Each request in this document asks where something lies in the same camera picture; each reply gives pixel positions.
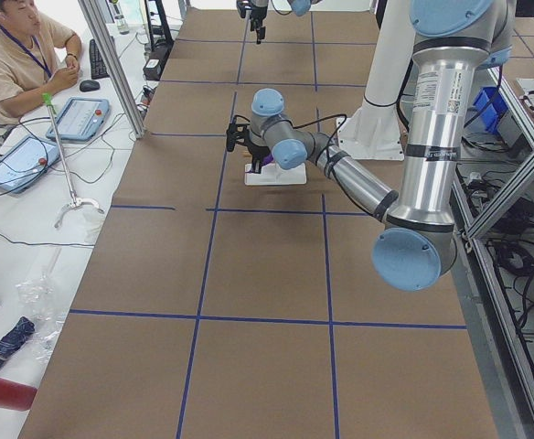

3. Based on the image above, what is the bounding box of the white towel rack base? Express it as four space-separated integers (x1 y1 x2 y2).
244 163 307 186

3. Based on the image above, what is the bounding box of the near teach pendant tablet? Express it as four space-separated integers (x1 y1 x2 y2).
0 135 59 194

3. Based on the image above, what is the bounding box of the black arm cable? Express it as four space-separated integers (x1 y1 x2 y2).
289 113 355 156

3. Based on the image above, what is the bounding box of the folded dark blue umbrella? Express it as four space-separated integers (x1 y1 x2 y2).
0 316 35 369

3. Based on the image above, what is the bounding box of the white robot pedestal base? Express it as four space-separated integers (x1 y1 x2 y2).
338 0 415 161

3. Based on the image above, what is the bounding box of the blue storage bin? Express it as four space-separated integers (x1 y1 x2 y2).
473 86 508 134

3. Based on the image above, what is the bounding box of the black computer mouse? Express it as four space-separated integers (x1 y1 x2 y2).
80 80 101 92

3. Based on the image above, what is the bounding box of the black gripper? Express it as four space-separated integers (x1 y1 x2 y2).
250 6 267 45
244 139 271 174

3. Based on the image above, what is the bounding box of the far teach pendant tablet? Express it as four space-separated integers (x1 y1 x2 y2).
47 97 111 143

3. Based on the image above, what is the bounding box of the black keyboard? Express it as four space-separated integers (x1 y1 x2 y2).
89 38 109 80

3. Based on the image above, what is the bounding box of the aluminium frame post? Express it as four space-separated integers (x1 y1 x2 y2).
79 0 145 139

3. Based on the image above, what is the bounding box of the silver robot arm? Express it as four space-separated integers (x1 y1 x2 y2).
237 0 317 45
227 1 516 291

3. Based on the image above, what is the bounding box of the metal reacher grabber tool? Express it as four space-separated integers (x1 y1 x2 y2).
41 92 106 229

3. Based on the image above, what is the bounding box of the crumpled clear plastic bag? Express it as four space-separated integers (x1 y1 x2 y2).
16 247 67 364

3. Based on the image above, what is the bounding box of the red cylinder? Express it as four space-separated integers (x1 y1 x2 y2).
0 378 37 412

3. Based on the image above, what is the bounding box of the person in beige shirt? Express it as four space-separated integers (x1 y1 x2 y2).
0 1 82 125

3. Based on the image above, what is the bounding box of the teach pendant tablet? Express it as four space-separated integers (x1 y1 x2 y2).
0 135 59 194
47 97 111 143

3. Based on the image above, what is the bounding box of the purple towel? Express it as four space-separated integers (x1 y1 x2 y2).
262 155 273 166

